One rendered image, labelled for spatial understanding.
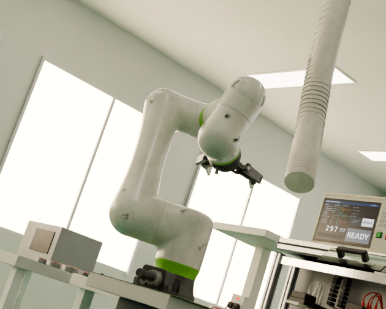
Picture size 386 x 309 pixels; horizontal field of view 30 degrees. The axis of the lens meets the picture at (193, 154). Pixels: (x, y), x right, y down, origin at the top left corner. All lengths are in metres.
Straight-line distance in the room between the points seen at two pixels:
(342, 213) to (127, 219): 1.01
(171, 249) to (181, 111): 0.47
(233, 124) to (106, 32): 5.67
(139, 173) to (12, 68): 4.91
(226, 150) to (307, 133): 2.20
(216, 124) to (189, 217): 0.31
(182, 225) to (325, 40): 2.52
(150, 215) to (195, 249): 0.15
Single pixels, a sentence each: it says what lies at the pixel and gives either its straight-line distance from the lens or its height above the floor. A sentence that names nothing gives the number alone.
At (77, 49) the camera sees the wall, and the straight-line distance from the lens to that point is 7.20.
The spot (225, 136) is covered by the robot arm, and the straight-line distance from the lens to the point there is 1.77.
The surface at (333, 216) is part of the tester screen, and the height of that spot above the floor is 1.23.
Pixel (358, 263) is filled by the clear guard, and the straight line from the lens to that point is 2.24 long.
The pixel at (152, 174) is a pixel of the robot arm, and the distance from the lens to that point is 2.04.
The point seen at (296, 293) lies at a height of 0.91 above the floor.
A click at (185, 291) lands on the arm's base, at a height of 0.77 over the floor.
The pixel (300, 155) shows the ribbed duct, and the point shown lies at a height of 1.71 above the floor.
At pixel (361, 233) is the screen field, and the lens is 2.62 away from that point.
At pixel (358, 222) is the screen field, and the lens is 2.64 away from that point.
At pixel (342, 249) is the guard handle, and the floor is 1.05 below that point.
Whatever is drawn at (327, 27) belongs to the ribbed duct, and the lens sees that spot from 4.34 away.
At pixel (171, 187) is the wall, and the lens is 7.84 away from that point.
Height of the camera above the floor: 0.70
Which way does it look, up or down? 13 degrees up
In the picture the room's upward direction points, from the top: 18 degrees clockwise
